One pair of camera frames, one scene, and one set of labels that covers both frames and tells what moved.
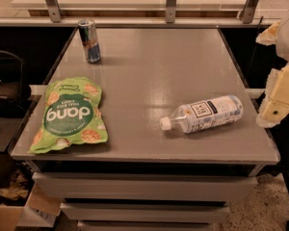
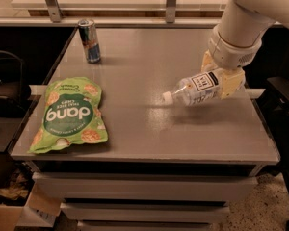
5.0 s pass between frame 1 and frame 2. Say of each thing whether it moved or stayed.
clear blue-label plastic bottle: moved
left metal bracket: stayed
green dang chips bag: stayed
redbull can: stayed
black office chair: stayed
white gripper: moved
